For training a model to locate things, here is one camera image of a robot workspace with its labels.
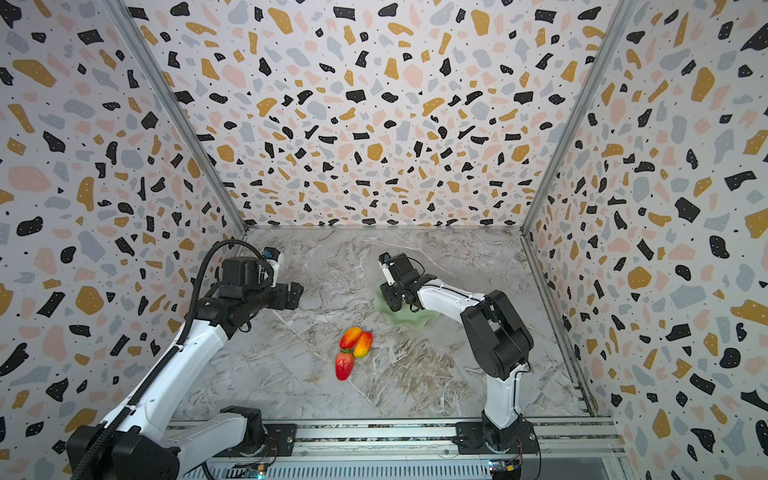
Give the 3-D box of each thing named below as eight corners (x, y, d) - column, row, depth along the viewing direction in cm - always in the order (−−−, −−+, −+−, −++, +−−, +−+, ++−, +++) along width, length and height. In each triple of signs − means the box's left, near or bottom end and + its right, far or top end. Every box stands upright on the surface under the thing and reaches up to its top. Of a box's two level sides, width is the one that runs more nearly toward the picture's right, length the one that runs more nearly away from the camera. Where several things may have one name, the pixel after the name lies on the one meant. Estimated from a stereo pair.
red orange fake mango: (339, 347, 92) (337, 342, 89) (351, 328, 96) (349, 323, 93) (351, 353, 91) (349, 348, 88) (362, 333, 95) (361, 328, 92)
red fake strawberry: (335, 380, 86) (333, 375, 82) (339, 354, 91) (337, 348, 87) (351, 380, 86) (350, 375, 82) (354, 354, 91) (353, 348, 87)
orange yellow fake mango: (353, 357, 90) (352, 352, 87) (360, 334, 95) (359, 329, 92) (367, 360, 89) (366, 355, 87) (374, 337, 94) (373, 332, 92)
